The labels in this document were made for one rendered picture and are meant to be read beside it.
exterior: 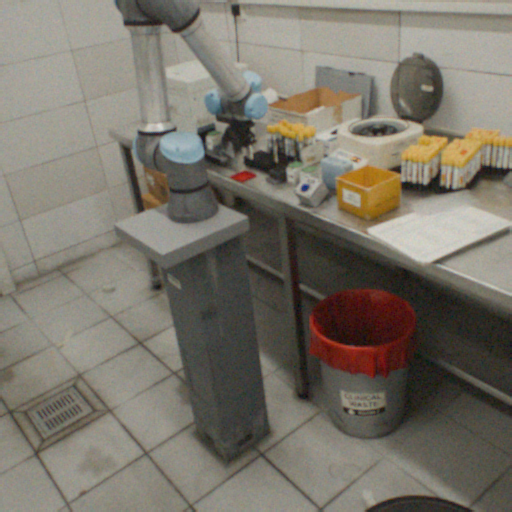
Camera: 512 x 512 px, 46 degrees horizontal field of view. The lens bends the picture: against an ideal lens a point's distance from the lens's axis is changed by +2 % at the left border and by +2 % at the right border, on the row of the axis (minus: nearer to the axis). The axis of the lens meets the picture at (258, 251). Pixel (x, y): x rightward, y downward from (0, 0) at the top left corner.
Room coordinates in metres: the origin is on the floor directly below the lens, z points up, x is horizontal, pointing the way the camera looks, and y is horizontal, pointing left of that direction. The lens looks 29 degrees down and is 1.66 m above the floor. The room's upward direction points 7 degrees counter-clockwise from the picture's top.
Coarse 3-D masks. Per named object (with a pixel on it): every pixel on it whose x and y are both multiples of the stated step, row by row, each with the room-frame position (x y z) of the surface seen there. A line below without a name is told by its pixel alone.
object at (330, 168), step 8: (320, 160) 1.75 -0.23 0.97; (328, 160) 1.74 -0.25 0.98; (344, 160) 1.72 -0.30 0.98; (328, 168) 1.73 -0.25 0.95; (336, 168) 1.70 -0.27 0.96; (344, 168) 1.68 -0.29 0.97; (352, 168) 1.70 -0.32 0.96; (328, 176) 1.73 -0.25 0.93; (336, 176) 1.70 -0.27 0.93; (328, 184) 1.73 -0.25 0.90; (336, 192) 1.69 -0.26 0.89
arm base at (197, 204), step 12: (180, 192) 1.56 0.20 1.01; (192, 192) 1.56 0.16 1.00; (204, 192) 1.57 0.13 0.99; (180, 204) 1.56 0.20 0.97; (192, 204) 1.55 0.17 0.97; (204, 204) 1.56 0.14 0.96; (216, 204) 1.59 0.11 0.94; (180, 216) 1.54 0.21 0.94; (192, 216) 1.54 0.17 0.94; (204, 216) 1.54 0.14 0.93
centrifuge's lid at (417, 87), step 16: (400, 64) 2.07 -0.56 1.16; (416, 64) 2.06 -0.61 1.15; (432, 64) 1.95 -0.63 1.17; (400, 80) 2.10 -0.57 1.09; (416, 80) 2.07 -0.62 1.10; (432, 80) 2.00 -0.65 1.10; (400, 96) 2.09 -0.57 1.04; (416, 96) 2.05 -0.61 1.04; (432, 96) 1.99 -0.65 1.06; (400, 112) 2.05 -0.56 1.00; (416, 112) 2.03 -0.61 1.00; (432, 112) 1.92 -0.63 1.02
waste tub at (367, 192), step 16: (352, 176) 1.63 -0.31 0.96; (368, 176) 1.66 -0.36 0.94; (384, 176) 1.61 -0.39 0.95; (400, 176) 1.56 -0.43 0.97; (352, 192) 1.54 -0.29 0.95; (368, 192) 1.49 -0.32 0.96; (384, 192) 1.52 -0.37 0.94; (352, 208) 1.54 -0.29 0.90; (368, 208) 1.49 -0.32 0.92; (384, 208) 1.52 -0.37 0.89
